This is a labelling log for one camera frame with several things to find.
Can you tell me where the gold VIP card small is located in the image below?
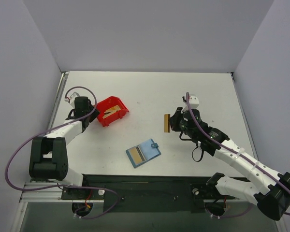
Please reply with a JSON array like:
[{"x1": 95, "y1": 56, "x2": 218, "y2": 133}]
[{"x1": 164, "y1": 114, "x2": 170, "y2": 133}]

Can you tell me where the red plastic bin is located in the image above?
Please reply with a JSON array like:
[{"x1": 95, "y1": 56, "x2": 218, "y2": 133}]
[{"x1": 97, "y1": 96, "x2": 129, "y2": 127}]

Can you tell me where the blue leather card holder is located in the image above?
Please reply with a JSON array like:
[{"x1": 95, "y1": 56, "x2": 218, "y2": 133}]
[{"x1": 126, "y1": 139, "x2": 161, "y2": 168}]

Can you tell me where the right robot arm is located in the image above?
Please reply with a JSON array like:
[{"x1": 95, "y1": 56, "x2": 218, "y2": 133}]
[{"x1": 169, "y1": 107, "x2": 290, "y2": 221}]

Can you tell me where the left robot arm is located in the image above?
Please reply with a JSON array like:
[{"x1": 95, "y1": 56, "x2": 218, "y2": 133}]
[{"x1": 29, "y1": 96, "x2": 100, "y2": 199}]

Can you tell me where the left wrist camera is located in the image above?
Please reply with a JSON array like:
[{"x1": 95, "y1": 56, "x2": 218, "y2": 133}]
[{"x1": 64, "y1": 92, "x2": 80, "y2": 104}]

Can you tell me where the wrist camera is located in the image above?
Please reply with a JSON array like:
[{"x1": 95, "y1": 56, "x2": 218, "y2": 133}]
[
  {"x1": 183, "y1": 95, "x2": 200, "y2": 111},
  {"x1": 64, "y1": 92, "x2": 80, "y2": 104}
]

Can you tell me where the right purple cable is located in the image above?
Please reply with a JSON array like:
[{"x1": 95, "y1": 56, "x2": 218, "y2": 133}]
[{"x1": 185, "y1": 91, "x2": 290, "y2": 220}]

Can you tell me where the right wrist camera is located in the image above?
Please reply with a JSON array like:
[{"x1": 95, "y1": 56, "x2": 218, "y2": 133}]
[{"x1": 183, "y1": 95, "x2": 200, "y2": 111}]

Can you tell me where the left aluminium side rail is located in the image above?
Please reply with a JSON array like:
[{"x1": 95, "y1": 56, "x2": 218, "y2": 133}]
[{"x1": 47, "y1": 72, "x2": 70, "y2": 129}]

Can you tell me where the aluminium side rail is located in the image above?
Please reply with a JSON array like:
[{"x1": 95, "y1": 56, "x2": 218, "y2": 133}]
[
  {"x1": 229, "y1": 72, "x2": 259, "y2": 160},
  {"x1": 47, "y1": 72, "x2": 70, "y2": 129}
]

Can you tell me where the right aluminium side rail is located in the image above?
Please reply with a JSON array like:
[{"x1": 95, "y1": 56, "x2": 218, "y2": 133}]
[{"x1": 229, "y1": 72, "x2": 259, "y2": 160}]

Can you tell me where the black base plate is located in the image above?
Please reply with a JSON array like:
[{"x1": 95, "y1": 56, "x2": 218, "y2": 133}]
[{"x1": 61, "y1": 174, "x2": 230, "y2": 213}]

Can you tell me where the aluminium front rail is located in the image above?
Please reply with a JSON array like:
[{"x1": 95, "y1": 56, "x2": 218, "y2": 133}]
[{"x1": 19, "y1": 180, "x2": 280, "y2": 203}]

